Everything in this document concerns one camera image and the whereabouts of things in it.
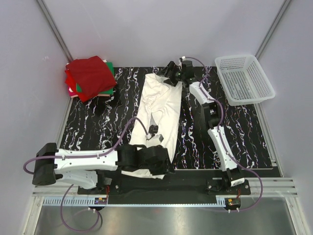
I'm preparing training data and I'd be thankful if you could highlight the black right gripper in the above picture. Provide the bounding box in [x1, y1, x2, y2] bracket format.
[156, 61, 184, 87]

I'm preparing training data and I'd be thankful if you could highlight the white printed t-shirt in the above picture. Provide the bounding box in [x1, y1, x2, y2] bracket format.
[121, 72, 183, 181]

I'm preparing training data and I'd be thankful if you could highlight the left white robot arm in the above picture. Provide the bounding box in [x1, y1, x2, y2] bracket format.
[32, 125, 174, 194]

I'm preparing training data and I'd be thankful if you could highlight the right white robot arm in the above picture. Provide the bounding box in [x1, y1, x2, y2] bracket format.
[157, 57, 245, 194]

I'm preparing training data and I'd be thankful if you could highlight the green folded t-shirt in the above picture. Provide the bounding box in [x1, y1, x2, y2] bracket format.
[75, 60, 116, 97]

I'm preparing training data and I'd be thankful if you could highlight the white plastic basket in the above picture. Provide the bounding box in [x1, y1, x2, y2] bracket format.
[215, 54, 276, 106]

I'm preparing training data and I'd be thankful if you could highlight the dark red folded t-shirt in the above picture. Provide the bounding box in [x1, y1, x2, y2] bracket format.
[65, 56, 116, 102]

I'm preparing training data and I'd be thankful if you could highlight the pink folded t-shirt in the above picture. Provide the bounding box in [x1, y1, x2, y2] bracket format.
[68, 88, 77, 98]

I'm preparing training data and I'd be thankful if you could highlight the bright red folded t-shirt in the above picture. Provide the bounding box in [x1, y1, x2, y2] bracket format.
[65, 70, 77, 94]

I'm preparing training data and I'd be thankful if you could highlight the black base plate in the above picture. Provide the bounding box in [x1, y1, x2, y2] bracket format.
[77, 169, 251, 202]

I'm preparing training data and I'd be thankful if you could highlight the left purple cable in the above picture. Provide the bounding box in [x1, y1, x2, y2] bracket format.
[23, 117, 151, 232]

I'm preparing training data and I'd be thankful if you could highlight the grey slotted cable duct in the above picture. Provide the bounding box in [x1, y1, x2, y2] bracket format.
[43, 196, 225, 208]

